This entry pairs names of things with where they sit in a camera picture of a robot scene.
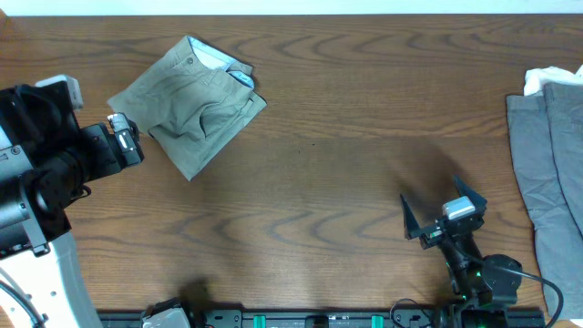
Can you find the white crumpled cloth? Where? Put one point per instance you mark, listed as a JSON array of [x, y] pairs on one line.
[[536, 78]]

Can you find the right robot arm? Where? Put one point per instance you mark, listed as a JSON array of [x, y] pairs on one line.
[[485, 286]]

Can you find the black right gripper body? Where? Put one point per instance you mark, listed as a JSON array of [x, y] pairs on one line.
[[432, 238]]

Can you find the khaki green shorts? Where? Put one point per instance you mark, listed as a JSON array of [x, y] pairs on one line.
[[193, 102]]

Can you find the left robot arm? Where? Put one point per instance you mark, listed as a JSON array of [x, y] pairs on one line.
[[46, 163]]

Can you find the grey folded garment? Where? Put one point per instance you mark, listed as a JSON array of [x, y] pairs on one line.
[[545, 134]]

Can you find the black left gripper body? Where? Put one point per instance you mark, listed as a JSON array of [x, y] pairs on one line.
[[97, 155]]

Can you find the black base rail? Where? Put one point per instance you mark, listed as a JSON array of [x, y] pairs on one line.
[[177, 313]]

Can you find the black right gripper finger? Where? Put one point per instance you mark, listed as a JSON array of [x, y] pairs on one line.
[[464, 190], [411, 226]]

